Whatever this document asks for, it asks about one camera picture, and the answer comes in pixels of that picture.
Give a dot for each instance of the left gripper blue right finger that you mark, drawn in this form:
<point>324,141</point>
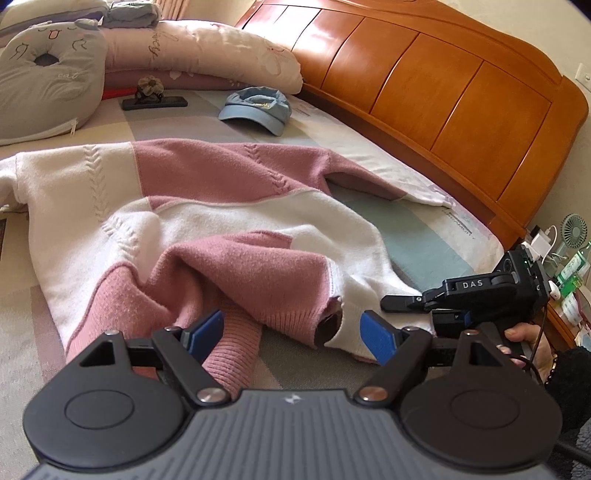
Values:
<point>403,358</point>

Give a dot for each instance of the red object under quilt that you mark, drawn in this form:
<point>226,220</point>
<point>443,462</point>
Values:
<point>113,93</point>

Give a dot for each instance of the grey pillow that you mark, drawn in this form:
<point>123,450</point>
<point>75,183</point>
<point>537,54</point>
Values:
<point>19,15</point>

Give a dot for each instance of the white charger plug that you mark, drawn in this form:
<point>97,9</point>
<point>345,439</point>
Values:
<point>543,241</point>

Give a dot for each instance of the pink floral folded quilt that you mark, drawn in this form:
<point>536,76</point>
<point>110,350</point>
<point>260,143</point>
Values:
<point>201,47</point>

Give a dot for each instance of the folded grey-green cloth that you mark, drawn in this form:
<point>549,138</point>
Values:
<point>131,14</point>

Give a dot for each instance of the person right hand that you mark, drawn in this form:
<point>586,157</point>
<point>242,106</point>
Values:
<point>532,336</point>

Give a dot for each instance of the small green desk fan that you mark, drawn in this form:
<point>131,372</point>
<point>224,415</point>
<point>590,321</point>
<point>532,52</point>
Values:
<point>573,233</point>

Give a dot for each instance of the wooden nightstand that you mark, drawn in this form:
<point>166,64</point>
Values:
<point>567,319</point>

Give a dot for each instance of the pink floral curtain right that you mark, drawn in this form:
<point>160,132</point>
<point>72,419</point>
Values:
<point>172,9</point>

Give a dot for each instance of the black phone with flower holder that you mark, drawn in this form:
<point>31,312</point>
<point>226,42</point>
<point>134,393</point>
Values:
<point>149,94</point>

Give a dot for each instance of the wooden headboard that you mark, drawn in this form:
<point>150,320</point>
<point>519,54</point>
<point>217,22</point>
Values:
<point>486,116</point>

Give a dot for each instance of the blue baseball cap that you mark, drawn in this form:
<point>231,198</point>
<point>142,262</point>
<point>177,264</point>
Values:
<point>265,106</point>

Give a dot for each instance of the pink and white sweater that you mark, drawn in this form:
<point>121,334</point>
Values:
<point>137,236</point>

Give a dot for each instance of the grey cat face cushion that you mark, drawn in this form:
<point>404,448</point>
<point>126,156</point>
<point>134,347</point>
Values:
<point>52,80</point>

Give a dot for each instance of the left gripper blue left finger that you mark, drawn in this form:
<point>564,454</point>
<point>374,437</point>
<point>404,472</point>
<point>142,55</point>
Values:
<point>182,351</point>

